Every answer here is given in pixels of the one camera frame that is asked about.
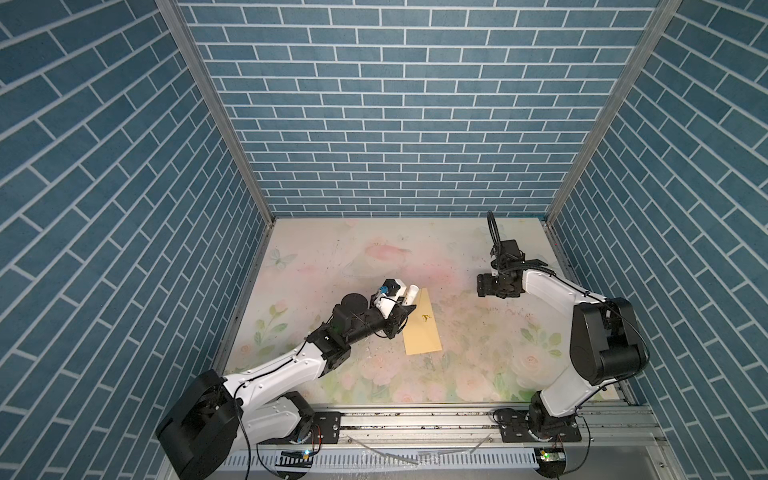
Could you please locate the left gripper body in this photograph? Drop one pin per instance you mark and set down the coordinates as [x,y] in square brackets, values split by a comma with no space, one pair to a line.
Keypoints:
[390,325]

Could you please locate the right corner aluminium post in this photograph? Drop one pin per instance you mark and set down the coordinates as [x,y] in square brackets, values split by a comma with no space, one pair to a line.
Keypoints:
[657,24]

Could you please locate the left corner aluminium post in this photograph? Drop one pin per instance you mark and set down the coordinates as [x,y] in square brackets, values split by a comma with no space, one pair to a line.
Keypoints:
[173,17]

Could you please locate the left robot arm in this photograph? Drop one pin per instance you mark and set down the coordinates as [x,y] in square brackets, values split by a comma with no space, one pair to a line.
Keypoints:
[217,415]

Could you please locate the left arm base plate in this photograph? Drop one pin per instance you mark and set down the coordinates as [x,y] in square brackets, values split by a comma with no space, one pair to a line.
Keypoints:
[325,425]

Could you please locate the white slotted cable duct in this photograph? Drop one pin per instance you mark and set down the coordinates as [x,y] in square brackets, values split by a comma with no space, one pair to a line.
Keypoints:
[368,461]

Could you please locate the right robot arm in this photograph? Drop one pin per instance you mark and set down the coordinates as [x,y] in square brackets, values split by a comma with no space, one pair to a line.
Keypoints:
[606,346]

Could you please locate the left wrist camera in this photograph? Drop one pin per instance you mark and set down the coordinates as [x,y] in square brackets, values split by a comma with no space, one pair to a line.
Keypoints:
[387,296]

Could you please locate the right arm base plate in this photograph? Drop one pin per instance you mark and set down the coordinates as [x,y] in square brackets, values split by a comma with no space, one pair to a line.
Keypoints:
[517,426]

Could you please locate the yellow envelope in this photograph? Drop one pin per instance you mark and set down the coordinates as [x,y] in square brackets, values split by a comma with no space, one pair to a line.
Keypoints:
[421,335]

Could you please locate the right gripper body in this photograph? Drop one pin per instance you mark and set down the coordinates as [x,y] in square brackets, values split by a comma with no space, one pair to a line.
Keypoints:
[494,285]

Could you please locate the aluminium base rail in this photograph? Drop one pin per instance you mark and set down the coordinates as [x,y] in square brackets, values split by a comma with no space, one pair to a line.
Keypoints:
[610,423]

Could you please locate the corner aluminium post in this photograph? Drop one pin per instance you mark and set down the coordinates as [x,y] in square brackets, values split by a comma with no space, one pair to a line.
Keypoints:
[173,17]
[657,24]

